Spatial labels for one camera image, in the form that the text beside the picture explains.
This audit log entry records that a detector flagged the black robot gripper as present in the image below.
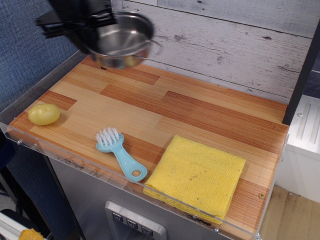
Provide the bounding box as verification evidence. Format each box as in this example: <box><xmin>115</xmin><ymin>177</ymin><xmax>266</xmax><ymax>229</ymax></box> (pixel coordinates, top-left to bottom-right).
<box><xmin>36</xmin><ymin>0</ymin><xmax>116</xmax><ymax>54</ymax></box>

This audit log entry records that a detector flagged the stainless steel pot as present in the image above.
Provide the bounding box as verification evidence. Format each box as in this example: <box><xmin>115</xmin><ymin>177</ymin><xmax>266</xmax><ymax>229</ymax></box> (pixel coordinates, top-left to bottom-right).
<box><xmin>89</xmin><ymin>11</ymin><xmax>163</xmax><ymax>69</ymax></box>

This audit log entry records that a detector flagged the yellow plastic potato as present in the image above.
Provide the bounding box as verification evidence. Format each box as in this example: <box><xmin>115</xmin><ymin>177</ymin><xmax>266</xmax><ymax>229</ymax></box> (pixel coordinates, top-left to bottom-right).
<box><xmin>28</xmin><ymin>103</ymin><xmax>61</xmax><ymax>126</ymax></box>

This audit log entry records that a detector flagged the clear acrylic counter guard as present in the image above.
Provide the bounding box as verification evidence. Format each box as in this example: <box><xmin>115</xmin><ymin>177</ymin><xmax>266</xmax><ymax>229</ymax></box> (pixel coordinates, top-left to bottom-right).
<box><xmin>0</xmin><ymin>37</ymin><xmax>290</xmax><ymax>240</ymax></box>

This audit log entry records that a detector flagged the light blue scrub brush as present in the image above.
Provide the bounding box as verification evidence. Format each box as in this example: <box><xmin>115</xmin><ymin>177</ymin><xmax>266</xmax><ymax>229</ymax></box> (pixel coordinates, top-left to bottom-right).
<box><xmin>95</xmin><ymin>127</ymin><xmax>148</xmax><ymax>182</ymax></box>

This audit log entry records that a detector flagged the stainless steel cabinet front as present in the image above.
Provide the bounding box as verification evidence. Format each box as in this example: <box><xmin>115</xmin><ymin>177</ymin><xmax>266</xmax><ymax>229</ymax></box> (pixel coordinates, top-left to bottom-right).
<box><xmin>49</xmin><ymin>158</ymin><xmax>224</xmax><ymax>240</ymax></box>

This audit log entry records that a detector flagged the yellow folded cloth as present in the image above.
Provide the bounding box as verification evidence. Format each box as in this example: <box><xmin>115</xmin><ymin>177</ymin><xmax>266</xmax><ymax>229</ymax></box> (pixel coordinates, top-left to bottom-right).
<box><xmin>143</xmin><ymin>135</ymin><xmax>246</xmax><ymax>225</ymax></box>

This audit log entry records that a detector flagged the silver dispenser button panel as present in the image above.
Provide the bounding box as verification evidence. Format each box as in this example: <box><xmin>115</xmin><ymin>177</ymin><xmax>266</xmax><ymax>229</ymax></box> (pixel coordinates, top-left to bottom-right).
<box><xmin>104</xmin><ymin>200</ymin><xmax>167</xmax><ymax>240</ymax></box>

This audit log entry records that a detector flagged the yellow object bottom left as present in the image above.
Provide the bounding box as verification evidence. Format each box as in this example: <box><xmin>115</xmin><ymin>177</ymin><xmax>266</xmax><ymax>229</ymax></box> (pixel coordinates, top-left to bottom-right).
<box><xmin>18</xmin><ymin>228</ymin><xmax>44</xmax><ymax>240</ymax></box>

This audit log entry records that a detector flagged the white ribbed appliance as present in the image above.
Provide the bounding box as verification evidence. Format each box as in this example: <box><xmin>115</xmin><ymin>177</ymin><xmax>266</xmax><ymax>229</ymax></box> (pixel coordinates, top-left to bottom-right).
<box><xmin>275</xmin><ymin>95</ymin><xmax>320</xmax><ymax>203</ymax></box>

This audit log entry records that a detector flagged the black right vertical post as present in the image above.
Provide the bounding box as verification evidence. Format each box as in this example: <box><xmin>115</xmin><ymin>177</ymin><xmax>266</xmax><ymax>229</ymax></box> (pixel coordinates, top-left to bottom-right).
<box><xmin>281</xmin><ymin>0</ymin><xmax>320</xmax><ymax>126</ymax></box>

